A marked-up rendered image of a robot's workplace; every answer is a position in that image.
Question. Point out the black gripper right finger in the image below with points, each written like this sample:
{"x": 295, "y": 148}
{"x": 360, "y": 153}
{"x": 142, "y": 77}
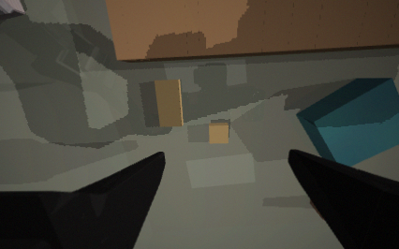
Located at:
{"x": 362, "y": 209}

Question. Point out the teal block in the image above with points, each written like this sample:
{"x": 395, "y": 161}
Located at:
{"x": 355, "y": 122}

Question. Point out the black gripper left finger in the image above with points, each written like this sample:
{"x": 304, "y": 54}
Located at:
{"x": 106, "y": 214}

